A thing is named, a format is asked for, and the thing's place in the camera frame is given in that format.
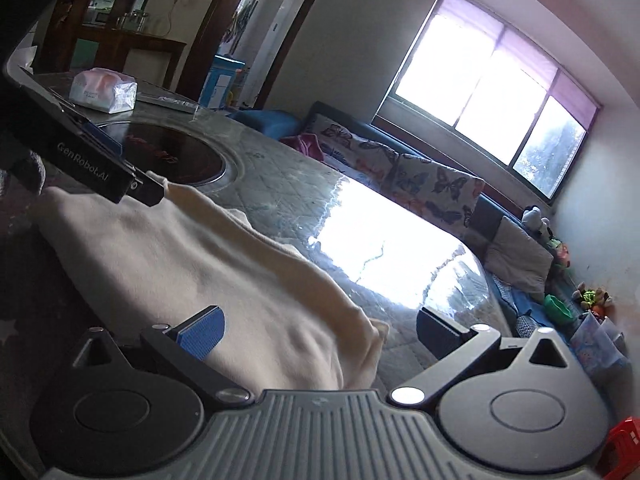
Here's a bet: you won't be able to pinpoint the person's left hand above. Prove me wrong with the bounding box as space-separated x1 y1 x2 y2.
0 150 48 198

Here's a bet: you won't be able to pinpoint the brown door frame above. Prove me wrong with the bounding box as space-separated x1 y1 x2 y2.
177 0 333 111

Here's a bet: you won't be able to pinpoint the cream sweatshirt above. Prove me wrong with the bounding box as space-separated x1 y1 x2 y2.
32 172 390 391

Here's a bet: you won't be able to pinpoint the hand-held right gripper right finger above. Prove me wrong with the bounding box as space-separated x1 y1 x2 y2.
389 306 571 407

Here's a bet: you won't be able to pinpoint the hanging clothes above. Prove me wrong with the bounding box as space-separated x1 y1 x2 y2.
227 2 256 46

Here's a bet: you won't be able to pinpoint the blue cabinet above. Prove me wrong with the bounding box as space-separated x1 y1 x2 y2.
199 54 247 110

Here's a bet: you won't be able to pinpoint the black round cooktop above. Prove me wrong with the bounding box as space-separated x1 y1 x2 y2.
94 119 247 194

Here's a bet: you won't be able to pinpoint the pink white tissue pack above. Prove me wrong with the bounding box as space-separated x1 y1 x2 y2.
68 67 139 114

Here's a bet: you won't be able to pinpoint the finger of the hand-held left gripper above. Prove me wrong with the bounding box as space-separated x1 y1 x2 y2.
77 119 167 207

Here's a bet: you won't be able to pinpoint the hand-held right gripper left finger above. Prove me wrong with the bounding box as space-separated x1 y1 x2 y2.
71 305 255 407

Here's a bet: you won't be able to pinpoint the square butterfly print pillow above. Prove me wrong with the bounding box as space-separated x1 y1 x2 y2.
384 152 487 229

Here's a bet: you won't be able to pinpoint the window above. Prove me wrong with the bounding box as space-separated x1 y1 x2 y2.
372 0 604 206

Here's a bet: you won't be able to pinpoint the blue sofa cover cloth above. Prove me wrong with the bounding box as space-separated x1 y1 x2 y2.
487 272 576 342

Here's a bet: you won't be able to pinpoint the brown and green plush toys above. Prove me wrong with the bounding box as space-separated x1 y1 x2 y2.
572 282 614 319

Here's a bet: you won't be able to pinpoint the green plastic bowl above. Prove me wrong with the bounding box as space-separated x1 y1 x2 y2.
543 293 576 324

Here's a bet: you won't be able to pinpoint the clear plastic storage box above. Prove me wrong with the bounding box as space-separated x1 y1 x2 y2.
569 312 632 382

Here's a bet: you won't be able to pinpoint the black and white plush toy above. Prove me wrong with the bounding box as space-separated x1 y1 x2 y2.
520 204 554 239

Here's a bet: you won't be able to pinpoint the blue corner sofa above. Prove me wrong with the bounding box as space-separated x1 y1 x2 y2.
227 101 621 361

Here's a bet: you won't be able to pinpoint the pink cloth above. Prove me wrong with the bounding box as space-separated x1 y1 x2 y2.
279 132 327 162

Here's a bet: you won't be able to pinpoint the dark wooden sideboard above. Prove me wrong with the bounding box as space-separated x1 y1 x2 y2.
37 0 189 91

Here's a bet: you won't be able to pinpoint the grey cushion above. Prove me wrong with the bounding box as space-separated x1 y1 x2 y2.
482 215 555 304

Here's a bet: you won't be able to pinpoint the grey remote control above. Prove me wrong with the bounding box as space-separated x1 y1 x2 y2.
135 90 201 115

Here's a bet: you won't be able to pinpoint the pink and green plush toy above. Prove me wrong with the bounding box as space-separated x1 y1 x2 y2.
544 237 571 269

